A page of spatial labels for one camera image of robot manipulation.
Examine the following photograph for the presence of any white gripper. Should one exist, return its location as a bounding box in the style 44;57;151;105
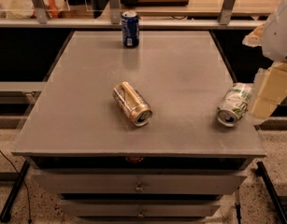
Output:
242;0;287;119

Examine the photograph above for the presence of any orange soda can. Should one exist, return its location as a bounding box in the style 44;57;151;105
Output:
112;81;152;127

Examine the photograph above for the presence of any green and white can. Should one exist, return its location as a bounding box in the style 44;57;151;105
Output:
217;82;252;127

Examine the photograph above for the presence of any blue pepsi can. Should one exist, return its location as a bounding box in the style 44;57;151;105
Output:
122;10;139;48

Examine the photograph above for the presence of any grey drawer cabinet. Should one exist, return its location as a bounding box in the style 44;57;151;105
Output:
14;31;265;224

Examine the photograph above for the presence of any top grey drawer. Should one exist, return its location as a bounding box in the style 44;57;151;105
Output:
33;171;247;195

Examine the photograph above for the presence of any grey drawer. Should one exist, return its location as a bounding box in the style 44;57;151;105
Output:
33;171;247;195
59;200;220;217

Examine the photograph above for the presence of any orange white plastic bag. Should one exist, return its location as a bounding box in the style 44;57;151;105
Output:
4;0;68;21

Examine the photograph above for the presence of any clear acrylic panel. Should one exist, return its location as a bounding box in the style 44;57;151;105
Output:
0;0;70;23

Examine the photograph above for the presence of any right metal shelf bracket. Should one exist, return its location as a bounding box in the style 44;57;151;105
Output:
218;0;236;25

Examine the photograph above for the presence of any metal shelf bracket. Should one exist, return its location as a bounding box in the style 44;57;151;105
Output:
108;0;121;24
32;0;49;24
218;0;236;25

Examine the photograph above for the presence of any right black floor rail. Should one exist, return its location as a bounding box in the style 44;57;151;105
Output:
256;161;287;224

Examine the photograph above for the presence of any black floor rail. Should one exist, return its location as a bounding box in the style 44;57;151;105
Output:
256;161;287;224
0;161;30;223

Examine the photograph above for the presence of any middle metal shelf bracket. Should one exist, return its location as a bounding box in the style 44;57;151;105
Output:
108;0;121;24

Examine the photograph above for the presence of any left metal shelf bracket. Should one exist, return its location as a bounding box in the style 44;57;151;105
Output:
32;0;49;24

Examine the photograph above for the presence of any black floor cable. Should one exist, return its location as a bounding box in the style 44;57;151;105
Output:
0;139;33;224

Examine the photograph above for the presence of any left black floor rail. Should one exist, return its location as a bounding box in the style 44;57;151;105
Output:
0;161;30;223

